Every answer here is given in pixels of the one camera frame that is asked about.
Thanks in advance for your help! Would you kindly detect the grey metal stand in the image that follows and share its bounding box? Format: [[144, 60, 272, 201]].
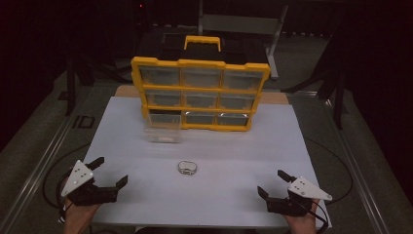
[[197, 0, 289, 81]]

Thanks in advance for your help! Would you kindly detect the black stand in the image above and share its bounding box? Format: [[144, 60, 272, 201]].
[[281, 32, 347, 131], [62, 53, 131, 117]]

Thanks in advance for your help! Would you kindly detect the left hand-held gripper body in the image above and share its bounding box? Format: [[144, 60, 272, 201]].
[[60, 159, 119, 207]]

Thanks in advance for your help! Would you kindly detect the pulled-out clear plastic drawer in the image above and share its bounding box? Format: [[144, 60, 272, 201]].
[[143, 111, 183, 144]]

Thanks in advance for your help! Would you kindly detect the person's right hand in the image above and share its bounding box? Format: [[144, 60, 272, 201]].
[[282, 200, 321, 234]]

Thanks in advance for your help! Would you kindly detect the black cable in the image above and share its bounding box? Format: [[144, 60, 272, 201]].
[[303, 136, 354, 234], [41, 142, 92, 225]]

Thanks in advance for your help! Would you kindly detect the black rectangular bracket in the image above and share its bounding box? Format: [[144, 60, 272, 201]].
[[71, 115, 96, 130]]

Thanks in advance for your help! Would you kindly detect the person's left hand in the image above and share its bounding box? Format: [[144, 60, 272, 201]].
[[62, 196, 100, 234]]

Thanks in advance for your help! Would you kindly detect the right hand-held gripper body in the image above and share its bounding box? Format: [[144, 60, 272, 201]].
[[266, 175, 333, 217]]

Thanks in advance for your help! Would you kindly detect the yellow drawer organizer cabinet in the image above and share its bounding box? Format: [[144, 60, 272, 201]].
[[131, 35, 271, 133]]

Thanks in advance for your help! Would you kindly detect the aluminium frame rail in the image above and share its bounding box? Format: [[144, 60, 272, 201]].
[[0, 85, 95, 234], [319, 94, 391, 234]]

